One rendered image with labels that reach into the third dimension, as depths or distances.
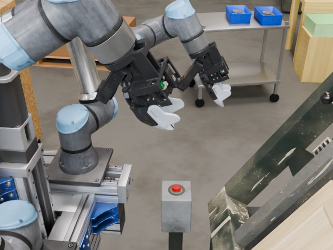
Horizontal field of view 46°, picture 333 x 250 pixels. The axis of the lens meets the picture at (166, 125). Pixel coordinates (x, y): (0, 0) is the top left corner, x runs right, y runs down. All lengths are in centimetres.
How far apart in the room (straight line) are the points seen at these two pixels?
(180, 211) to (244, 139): 209
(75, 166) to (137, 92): 85
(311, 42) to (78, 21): 412
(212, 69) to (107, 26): 63
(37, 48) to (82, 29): 8
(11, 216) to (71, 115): 50
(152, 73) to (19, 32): 21
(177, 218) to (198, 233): 108
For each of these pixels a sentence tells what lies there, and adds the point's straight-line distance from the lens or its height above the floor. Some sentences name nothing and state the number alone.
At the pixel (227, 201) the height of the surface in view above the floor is 90.
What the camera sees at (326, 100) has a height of 143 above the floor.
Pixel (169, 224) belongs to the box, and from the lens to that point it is 162.
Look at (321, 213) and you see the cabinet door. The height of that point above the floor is 117.
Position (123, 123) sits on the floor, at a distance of 375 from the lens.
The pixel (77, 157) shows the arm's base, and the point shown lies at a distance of 148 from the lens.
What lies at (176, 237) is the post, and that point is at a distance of 172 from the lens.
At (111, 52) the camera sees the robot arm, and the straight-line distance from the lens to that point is 62.
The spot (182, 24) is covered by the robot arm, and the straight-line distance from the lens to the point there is 114.
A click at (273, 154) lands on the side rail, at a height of 111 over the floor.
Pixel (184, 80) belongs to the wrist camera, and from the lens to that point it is 122.
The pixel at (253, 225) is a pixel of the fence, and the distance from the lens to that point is 139.
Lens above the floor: 197
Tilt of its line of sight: 32 degrees down
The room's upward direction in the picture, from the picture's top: straight up
